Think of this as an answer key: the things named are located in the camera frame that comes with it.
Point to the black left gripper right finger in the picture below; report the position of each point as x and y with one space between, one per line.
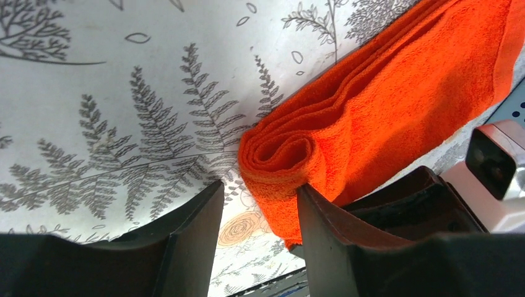
346 256

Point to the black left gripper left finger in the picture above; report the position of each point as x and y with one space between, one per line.
170 256

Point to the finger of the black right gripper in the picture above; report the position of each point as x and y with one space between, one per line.
419 204

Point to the orange towel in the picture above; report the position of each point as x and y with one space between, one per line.
439 66

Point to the light blue plastic basket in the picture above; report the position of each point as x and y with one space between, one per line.
511 108

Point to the floral patterned table mat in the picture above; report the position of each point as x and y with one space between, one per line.
115 113

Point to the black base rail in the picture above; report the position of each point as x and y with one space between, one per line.
292 284

